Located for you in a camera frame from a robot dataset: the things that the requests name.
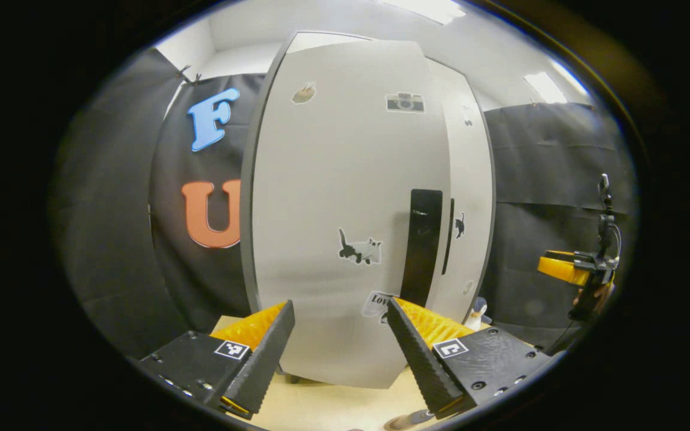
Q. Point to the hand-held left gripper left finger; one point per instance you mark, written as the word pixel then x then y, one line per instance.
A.
pixel 261 368

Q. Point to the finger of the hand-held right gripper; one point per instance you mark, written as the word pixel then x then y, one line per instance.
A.
pixel 560 269

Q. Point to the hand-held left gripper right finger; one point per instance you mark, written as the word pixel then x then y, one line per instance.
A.
pixel 423 365

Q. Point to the white cabinet door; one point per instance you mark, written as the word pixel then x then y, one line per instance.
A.
pixel 333 179
pixel 471 173

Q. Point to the white and grey cabinet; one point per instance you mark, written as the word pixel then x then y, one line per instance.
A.
pixel 327 42

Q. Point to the penguin plush toy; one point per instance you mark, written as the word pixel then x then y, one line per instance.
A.
pixel 477 311

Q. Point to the black backdrop cloth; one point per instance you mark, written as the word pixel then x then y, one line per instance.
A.
pixel 548 161
pixel 123 179

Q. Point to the ceiling light panel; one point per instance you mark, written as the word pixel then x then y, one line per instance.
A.
pixel 426 9
pixel 545 87

